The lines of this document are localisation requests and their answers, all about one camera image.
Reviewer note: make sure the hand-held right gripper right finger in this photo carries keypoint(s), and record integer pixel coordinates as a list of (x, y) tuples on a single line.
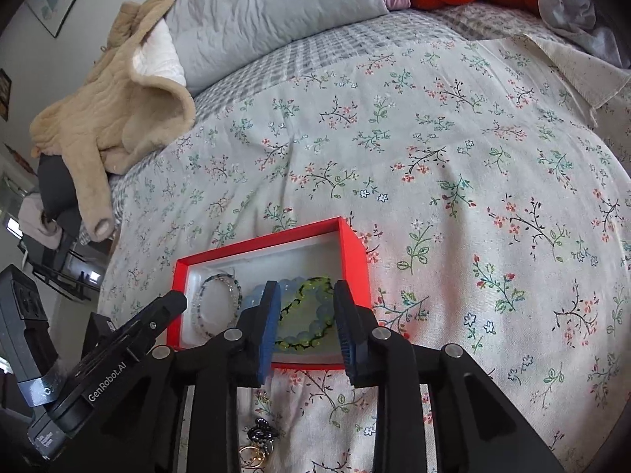
[(348, 337)]

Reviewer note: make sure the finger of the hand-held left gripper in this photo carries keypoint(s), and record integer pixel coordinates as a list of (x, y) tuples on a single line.
[(167, 308)]

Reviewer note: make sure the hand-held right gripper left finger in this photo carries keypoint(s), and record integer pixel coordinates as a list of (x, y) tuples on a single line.
[(266, 327)]

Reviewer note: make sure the red jewelry box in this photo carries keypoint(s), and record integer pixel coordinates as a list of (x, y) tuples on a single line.
[(356, 268)]

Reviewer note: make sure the gold and black jewellery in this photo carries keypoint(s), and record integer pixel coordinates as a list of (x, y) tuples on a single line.
[(263, 432)]

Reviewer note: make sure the dark chair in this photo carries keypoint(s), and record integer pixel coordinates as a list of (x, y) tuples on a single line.
[(54, 182)]

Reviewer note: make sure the floral bedsheet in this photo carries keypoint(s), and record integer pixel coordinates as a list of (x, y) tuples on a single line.
[(419, 167)]

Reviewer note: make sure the beige fleece jacket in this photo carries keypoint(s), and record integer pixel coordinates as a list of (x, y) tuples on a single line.
[(93, 118)]

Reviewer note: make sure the white quilted cloth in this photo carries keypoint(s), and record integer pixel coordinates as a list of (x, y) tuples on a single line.
[(160, 54)]

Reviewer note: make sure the grey quilted pillow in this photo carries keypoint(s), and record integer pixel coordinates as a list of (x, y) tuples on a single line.
[(266, 15)]

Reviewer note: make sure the white floral cloth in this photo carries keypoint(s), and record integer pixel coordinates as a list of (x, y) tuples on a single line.
[(572, 66)]

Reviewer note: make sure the grey crumpled blanket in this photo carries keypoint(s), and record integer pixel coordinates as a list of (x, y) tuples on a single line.
[(572, 5)]

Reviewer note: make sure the small dark wall frame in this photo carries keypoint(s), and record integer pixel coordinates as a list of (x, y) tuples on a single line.
[(4, 93)]

